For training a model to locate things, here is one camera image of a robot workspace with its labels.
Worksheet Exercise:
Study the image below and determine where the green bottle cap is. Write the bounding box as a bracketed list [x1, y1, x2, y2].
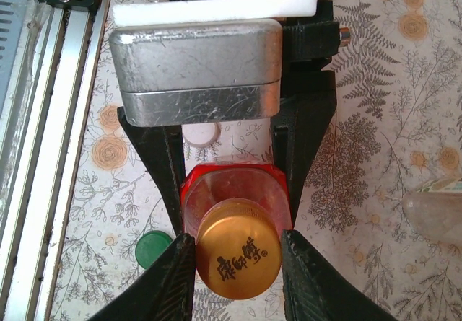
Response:
[135, 229, 175, 270]

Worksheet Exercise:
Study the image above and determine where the black device with cables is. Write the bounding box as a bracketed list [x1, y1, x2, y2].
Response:
[0, 0, 116, 321]

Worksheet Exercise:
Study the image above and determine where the clear bottle green label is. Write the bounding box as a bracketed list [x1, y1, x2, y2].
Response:
[401, 175, 462, 248]

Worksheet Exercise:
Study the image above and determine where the white bottle cap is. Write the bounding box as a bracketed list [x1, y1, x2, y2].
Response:
[182, 120, 222, 148]

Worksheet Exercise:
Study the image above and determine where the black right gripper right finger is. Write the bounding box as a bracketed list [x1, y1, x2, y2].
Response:
[280, 229, 398, 321]

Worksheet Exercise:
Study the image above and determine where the grey slotted cable duct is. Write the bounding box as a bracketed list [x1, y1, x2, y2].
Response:
[0, 0, 37, 94]

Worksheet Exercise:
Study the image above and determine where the red label drink bottle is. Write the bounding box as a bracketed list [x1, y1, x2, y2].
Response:
[179, 159, 294, 253]

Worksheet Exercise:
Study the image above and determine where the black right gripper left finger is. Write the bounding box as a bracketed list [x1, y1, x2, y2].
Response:
[86, 233, 198, 321]

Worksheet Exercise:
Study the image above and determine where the gold bottle cap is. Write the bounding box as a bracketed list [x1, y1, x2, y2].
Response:
[196, 197, 283, 299]

